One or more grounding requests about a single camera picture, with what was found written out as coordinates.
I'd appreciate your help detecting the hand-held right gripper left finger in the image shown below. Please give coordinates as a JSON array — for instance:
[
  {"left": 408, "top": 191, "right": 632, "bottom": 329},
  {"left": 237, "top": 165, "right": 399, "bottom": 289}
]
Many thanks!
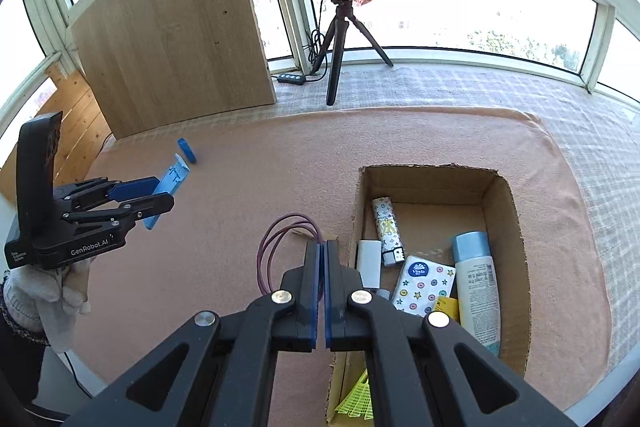
[{"left": 62, "top": 241, "right": 321, "bottom": 427}]

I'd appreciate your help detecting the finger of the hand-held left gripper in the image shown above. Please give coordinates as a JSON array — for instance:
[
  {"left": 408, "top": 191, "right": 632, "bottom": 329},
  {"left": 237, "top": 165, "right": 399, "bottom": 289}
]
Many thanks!
[
  {"left": 54, "top": 176, "right": 161, "bottom": 214},
  {"left": 60, "top": 193, "right": 176, "bottom": 234}
]

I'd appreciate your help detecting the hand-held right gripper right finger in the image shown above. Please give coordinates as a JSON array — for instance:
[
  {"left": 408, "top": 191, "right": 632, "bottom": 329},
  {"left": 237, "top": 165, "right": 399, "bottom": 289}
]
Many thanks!
[{"left": 324, "top": 241, "right": 581, "bottom": 427}]

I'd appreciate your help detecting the blue plastic phone stand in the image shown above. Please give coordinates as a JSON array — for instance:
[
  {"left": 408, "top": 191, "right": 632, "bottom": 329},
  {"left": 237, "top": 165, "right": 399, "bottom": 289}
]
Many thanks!
[{"left": 142, "top": 153, "right": 192, "bottom": 231}]

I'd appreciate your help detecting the small white box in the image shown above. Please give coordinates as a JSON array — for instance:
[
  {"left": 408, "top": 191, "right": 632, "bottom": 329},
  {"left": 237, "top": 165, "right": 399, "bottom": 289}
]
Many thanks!
[{"left": 356, "top": 240, "right": 383, "bottom": 290}]

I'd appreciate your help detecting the purple hair tie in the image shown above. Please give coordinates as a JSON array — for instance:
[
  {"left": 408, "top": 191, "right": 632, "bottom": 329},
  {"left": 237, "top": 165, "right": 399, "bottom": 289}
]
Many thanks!
[{"left": 256, "top": 214, "right": 321, "bottom": 295}]

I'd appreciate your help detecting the patterned lighter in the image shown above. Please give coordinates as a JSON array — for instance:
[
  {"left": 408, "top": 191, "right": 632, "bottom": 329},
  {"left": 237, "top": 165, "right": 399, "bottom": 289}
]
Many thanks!
[{"left": 371, "top": 197, "right": 405, "bottom": 268}]

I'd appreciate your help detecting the patterned tissue pack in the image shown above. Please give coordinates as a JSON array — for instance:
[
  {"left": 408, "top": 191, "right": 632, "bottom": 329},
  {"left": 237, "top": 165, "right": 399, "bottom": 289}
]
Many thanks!
[{"left": 390, "top": 255, "right": 457, "bottom": 318}]

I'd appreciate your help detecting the yellow plastic shuttlecock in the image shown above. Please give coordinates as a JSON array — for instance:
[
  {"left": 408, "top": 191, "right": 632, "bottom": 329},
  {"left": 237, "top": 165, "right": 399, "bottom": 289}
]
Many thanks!
[{"left": 334, "top": 369, "right": 375, "bottom": 420}]

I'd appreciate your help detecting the yellow and grey card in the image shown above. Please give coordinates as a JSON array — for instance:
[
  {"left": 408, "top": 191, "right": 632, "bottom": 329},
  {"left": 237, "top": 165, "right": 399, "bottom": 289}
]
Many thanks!
[{"left": 432, "top": 297, "right": 460, "bottom": 323}]

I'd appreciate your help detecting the cardboard box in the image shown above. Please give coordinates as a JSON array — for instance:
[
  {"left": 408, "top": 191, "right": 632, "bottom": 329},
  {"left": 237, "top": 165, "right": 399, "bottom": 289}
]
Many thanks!
[{"left": 326, "top": 164, "right": 532, "bottom": 423}]

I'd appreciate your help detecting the white bottle with blue cap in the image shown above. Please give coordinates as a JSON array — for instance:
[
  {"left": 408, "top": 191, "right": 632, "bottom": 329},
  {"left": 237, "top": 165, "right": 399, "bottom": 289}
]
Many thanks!
[{"left": 451, "top": 231, "right": 502, "bottom": 354}]

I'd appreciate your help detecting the person's left forearm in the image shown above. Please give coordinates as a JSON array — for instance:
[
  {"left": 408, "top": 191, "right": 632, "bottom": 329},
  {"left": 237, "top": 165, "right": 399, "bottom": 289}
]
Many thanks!
[{"left": 0, "top": 307, "right": 51, "bottom": 408}]

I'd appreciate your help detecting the person's left hand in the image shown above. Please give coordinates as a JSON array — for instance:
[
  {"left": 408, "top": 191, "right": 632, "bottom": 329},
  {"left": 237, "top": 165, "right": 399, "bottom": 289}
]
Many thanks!
[{"left": 2, "top": 254, "right": 96, "bottom": 354}]

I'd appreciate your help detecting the pine plank panel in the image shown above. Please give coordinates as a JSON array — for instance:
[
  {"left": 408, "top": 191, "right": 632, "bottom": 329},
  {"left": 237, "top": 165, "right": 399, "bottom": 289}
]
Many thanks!
[{"left": 0, "top": 66, "right": 113, "bottom": 202}]

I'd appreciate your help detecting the pink blanket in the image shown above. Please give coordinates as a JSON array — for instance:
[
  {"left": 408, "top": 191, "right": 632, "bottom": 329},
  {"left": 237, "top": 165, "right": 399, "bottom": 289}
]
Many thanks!
[{"left": 65, "top": 107, "right": 613, "bottom": 413}]

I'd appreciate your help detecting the light oak wooden board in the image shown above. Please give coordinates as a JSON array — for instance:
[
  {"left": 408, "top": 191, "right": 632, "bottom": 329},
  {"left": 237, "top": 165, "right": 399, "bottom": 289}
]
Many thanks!
[{"left": 70, "top": 0, "right": 277, "bottom": 140}]

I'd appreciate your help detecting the checked grey mat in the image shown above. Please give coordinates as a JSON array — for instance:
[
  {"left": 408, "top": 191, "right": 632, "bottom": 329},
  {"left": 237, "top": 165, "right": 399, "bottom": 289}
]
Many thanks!
[{"left": 275, "top": 62, "right": 640, "bottom": 358}]

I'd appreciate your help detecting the black ring light cable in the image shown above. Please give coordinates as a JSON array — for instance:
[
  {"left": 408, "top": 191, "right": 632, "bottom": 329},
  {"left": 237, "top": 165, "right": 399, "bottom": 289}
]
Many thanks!
[{"left": 305, "top": 0, "right": 331, "bottom": 82}]

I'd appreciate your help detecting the white window frame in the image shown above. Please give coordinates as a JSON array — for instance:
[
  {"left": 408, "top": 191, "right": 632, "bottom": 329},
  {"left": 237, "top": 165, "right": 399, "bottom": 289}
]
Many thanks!
[{"left": 0, "top": 0, "right": 640, "bottom": 148}]

